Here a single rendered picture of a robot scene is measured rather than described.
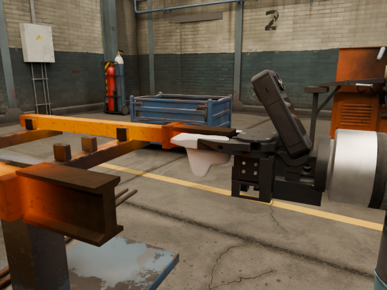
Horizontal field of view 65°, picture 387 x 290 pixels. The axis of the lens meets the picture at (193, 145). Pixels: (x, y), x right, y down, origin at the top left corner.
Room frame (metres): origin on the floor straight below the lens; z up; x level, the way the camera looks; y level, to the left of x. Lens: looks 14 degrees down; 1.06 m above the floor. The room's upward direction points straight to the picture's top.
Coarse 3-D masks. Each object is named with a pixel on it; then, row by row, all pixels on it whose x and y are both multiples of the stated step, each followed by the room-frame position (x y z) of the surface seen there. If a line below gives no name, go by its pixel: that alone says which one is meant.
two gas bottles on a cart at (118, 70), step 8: (120, 56) 7.29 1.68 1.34; (112, 64) 7.49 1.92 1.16; (120, 64) 7.22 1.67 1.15; (112, 72) 7.32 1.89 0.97; (120, 72) 7.21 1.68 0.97; (112, 80) 7.31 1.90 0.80; (120, 80) 7.11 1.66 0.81; (112, 88) 7.31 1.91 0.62; (120, 88) 7.10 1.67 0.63; (104, 96) 7.39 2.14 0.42; (112, 96) 7.25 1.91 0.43; (120, 96) 7.11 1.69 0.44; (104, 104) 7.41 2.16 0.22; (112, 104) 7.31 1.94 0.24; (120, 104) 7.20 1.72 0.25; (104, 112) 7.41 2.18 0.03; (112, 112) 7.25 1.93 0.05; (120, 112) 7.21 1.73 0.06; (128, 112) 7.35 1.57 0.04
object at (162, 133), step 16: (48, 128) 0.55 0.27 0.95; (64, 128) 0.53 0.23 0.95; (80, 128) 0.52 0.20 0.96; (96, 128) 0.50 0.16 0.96; (112, 128) 0.49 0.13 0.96; (144, 128) 0.46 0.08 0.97; (160, 128) 0.45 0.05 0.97; (176, 128) 0.44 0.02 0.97; (192, 128) 0.43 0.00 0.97; (208, 128) 0.43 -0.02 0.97; (224, 128) 0.43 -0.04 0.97
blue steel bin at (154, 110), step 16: (144, 96) 4.26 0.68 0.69; (160, 96) 4.64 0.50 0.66; (176, 96) 4.54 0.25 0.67; (192, 96) 4.42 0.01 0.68; (208, 96) 4.32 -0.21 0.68; (224, 96) 4.26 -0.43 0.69; (144, 112) 3.96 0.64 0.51; (160, 112) 3.85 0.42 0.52; (176, 112) 3.74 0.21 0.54; (192, 112) 3.65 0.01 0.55; (208, 112) 3.54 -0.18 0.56; (224, 112) 4.04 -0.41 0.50; (160, 144) 3.84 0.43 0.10
